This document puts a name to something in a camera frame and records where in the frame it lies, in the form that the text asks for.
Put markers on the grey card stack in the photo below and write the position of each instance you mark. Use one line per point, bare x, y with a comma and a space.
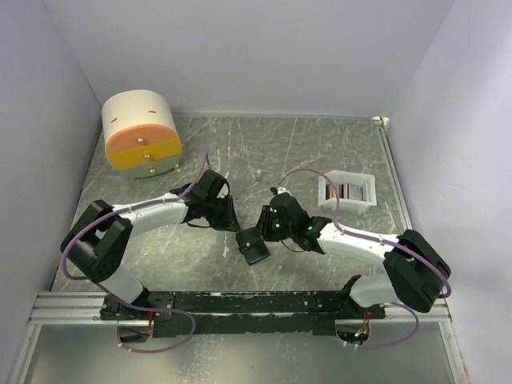
345, 191

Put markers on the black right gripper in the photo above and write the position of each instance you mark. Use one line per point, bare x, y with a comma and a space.
266, 213

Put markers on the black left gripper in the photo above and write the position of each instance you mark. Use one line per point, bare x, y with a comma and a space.
230, 221

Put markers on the beige orange mini drawer cabinet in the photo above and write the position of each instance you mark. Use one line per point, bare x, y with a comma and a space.
141, 138

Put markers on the black leather card holder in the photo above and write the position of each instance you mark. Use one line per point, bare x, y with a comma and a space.
251, 246

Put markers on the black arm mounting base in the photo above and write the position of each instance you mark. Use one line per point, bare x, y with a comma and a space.
262, 312

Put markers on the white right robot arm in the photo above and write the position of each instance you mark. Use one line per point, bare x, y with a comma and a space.
414, 274

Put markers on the aluminium rail frame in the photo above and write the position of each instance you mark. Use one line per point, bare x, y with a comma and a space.
182, 258

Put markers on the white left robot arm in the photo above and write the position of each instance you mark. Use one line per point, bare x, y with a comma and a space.
97, 242

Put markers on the white card tray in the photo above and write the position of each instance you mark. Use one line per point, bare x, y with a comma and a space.
346, 205

